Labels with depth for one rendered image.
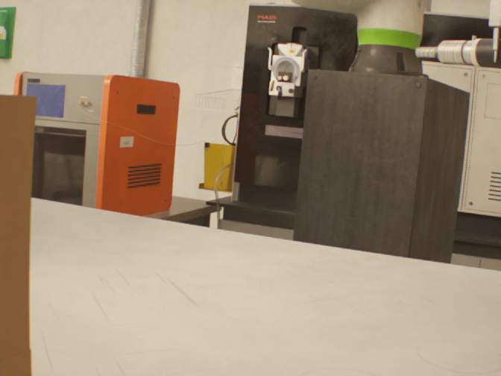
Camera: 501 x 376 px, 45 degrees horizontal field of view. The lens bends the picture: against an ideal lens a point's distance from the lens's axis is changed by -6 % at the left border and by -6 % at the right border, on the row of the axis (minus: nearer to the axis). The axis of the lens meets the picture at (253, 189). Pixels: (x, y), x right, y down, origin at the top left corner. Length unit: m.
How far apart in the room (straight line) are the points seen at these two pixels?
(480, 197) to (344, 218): 0.95
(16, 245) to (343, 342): 0.31
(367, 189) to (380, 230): 0.08
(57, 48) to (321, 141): 3.09
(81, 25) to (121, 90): 2.24
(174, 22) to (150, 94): 1.75
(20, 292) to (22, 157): 0.05
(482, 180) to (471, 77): 0.33
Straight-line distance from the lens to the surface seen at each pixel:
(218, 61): 3.55
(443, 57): 0.60
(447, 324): 0.55
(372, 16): 1.24
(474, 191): 2.09
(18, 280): 0.22
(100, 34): 3.96
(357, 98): 1.19
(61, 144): 1.90
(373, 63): 1.22
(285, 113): 2.12
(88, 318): 0.48
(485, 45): 0.57
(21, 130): 0.22
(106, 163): 1.81
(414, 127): 1.14
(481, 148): 2.08
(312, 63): 2.18
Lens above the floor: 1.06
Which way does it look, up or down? 7 degrees down
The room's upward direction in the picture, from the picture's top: 5 degrees clockwise
